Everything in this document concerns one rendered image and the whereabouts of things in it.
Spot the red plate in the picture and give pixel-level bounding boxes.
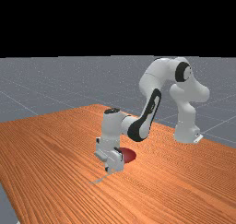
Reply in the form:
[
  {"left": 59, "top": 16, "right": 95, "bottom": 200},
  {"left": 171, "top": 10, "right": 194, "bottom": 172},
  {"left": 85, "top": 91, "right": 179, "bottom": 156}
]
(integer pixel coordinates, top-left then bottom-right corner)
[{"left": 118, "top": 147, "right": 137, "bottom": 164}]

